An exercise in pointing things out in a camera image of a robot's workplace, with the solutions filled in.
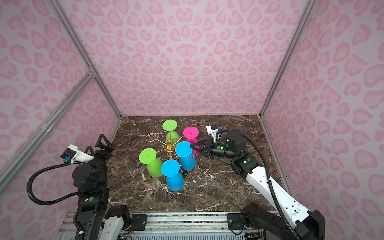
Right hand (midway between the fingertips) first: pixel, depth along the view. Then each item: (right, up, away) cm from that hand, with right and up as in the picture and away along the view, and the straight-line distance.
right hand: (191, 148), depth 61 cm
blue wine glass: (-2, -6, +7) cm, 10 cm away
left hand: (-41, +4, +2) cm, 41 cm away
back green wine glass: (-11, +10, +14) cm, 20 cm away
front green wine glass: (-19, -4, +3) cm, 20 cm away
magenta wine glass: (-1, +6, +11) cm, 12 cm away
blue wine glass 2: (-9, -8, -1) cm, 12 cm away
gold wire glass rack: (-10, 0, +6) cm, 12 cm away
